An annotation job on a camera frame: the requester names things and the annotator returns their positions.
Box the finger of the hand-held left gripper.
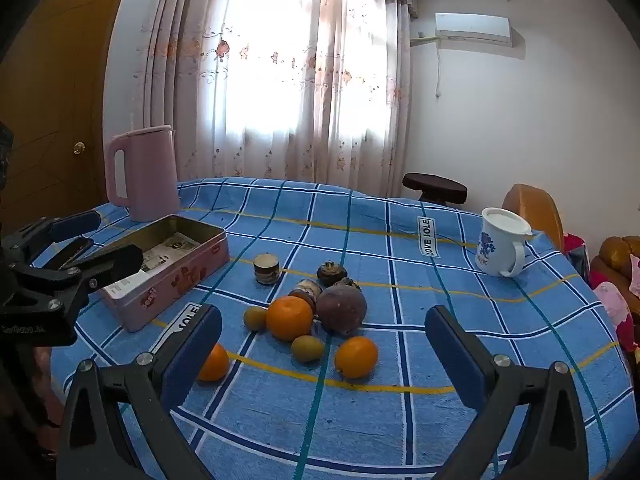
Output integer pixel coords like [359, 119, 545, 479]
[10, 244, 144, 322]
[0, 210, 102, 273]

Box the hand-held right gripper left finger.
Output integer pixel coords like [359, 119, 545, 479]
[56, 303, 223, 480]

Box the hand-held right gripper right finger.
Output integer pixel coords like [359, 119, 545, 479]
[425, 305, 591, 480]

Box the small orange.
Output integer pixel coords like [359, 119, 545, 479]
[334, 336, 379, 379]
[197, 343, 231, 382]

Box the pink metal tin box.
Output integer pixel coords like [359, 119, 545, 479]
[92, 214, 231, 333]

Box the small green kiwi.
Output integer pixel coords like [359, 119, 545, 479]
[291, 335, 326, 364]
[243, 306, 268, 332]

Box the large orange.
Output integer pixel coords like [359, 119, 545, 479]
[265, 296, 314, 342]

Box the large purple round fruit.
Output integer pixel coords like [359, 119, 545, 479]
[316, 280, 368, 337]

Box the printed paper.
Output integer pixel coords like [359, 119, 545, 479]
[107, 232, 201, 298]

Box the pink electric kettle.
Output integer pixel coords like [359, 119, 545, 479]
[104, 125, 182, 223]

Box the blue checked tablecloth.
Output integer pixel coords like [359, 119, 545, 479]
[30, 176, 633, 480]

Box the brown wooden door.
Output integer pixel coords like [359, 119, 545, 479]
[0, 0, 126, 241]

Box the white mug blue print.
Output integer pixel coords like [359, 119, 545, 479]
[475, 207, 536, 278]

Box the orange chair back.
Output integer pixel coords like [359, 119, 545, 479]
[501, 183, 566, 253]

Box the pink cloth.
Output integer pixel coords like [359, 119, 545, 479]
[594, 255, 640, 348]

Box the dark round stool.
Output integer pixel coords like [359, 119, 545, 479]
[402, 172, 468, 206]

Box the brown sofa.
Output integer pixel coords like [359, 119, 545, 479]
[590, 235, 640, 311]

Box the floral sheer curtain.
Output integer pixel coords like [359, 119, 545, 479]
[135, 0, 416, 196]

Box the white air conditioner pipe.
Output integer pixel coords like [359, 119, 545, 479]
[435, 35, 445, 102]

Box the white air conditioner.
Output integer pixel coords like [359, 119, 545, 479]
[434, 12, 512, 46]

